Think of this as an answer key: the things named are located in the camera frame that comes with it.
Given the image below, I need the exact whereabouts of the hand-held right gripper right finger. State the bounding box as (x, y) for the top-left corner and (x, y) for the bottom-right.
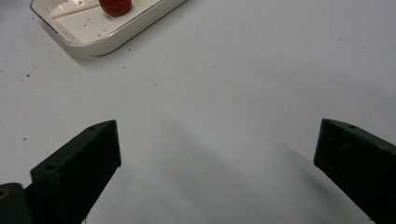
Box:
(313, 118), (396, 224)

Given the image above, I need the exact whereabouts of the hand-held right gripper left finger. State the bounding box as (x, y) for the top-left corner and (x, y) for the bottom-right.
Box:
(24, 119), (122, 224)

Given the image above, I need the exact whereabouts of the white rectangular tray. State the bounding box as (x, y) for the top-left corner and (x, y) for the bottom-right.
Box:
(30, 0), (188, 57)

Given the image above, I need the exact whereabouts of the pale wooden stick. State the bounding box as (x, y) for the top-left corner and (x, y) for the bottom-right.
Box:
(49, 0), (101, 20)

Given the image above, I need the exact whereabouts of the red cored hawthorn fruit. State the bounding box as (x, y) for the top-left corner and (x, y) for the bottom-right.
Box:
(98, 0), (133, 18)

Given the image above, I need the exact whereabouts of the white table cover sheet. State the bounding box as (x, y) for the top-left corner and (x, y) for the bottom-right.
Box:
(0, 0), (396, 224)

